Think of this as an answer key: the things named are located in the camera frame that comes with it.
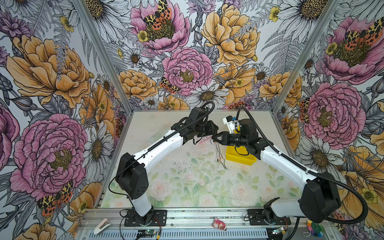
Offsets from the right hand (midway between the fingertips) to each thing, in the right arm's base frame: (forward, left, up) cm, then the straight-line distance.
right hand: (213, 142), depth 78 cm
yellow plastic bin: (-9, -11, +4) cm, 15 cm away
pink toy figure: (-33, -1, -19) cm, 38 cm away
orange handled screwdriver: (+10, -4, -20) cm, 23 cm away
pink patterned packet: (-2, +7, +6) cm, 9 cm away
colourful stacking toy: (-36, -46, -21) cm, 62 cm away
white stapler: (-32, +53, -18) cm, 64 cm away
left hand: (+5, -2, +2) cm, 5 cm away
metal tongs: (+4, -8, -22) cm, 24 cm away
